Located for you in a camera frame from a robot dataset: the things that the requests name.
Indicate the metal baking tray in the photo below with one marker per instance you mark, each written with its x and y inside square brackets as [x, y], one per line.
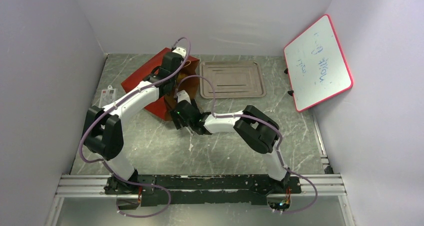
[237, 79]

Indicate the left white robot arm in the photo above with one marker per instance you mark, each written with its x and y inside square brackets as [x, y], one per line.
[103, 127]

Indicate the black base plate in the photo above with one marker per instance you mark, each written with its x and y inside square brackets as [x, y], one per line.
[213, 189]

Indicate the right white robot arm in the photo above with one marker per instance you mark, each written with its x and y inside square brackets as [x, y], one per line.
[259, 131]

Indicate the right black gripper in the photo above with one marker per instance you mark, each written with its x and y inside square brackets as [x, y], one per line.
[180, 117]

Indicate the clear plastic package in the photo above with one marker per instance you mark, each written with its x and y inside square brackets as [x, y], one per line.
[107, 96]

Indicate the metal tongs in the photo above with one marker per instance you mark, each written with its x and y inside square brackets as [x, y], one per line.
[191, 132]

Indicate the aluminium rail frame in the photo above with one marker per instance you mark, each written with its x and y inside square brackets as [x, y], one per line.
[91, 186]

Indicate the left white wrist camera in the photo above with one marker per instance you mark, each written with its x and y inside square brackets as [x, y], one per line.
[180, 50]

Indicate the red framed whiteboard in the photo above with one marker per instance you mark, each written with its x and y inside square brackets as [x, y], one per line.
[316, 65]

